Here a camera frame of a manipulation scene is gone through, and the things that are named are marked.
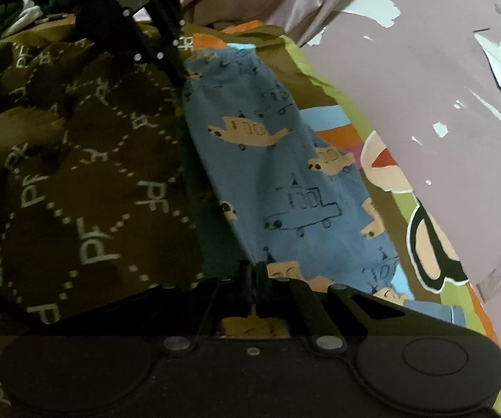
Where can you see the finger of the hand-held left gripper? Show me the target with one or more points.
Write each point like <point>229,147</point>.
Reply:
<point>170,30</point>
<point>146,45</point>

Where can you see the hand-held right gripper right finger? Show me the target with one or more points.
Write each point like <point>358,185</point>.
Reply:
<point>262,289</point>

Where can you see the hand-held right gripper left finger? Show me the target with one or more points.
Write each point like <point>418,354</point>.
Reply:
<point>247,289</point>

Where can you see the blue vehicle print pants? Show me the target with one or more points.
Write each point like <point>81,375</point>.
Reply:
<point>267,161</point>

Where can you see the brown lettered blanket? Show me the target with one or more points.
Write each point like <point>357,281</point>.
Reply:
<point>80,161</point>

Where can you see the colourful printed bed sheet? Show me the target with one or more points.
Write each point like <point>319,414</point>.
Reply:
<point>337,126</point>

